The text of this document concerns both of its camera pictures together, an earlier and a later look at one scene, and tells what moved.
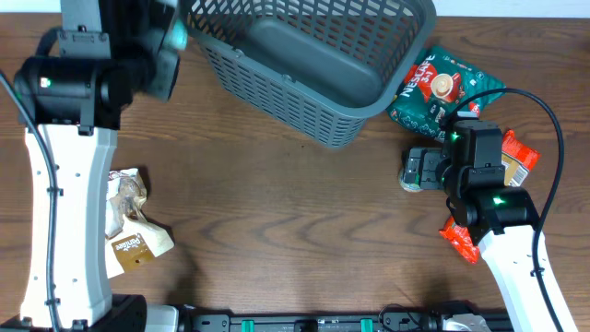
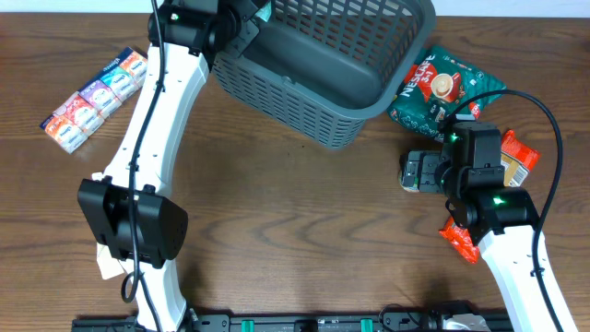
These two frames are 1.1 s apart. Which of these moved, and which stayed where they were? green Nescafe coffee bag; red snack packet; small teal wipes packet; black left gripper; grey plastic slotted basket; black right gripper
Moved: black left gripper; small teal wipes packet
Stayed: red snack packet; black right gripper; green Nescafe coffee bag; grey plastic slotted basket
